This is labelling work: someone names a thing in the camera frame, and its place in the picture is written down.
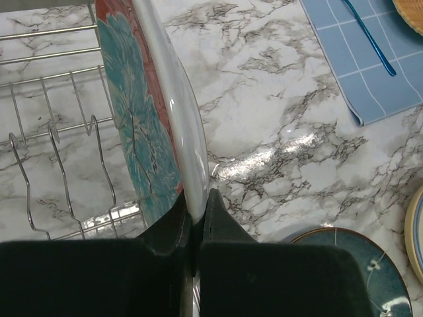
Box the blue metal fork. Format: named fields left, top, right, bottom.
left=343, top=0, right=397, bottom=77

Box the grey white plate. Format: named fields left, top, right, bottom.
left=95, top=1, right=209, bottom=225

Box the woven wicker trivet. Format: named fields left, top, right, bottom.
left=393, top=0, right=423, bottom=35

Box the wire dish rack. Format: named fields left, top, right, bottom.
left=1, top=2, right=156, bottom=244

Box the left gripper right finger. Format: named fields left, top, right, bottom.
left=199, top=189, right=373, bottom=316

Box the blue tiled placemat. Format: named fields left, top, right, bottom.
left=301, top=0, right=422, bottom=126

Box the cream white plate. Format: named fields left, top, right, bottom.
left=404, top=186, right=422, bottom=283

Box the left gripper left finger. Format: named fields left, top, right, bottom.
left=1, top=195, right=192, bottom=316

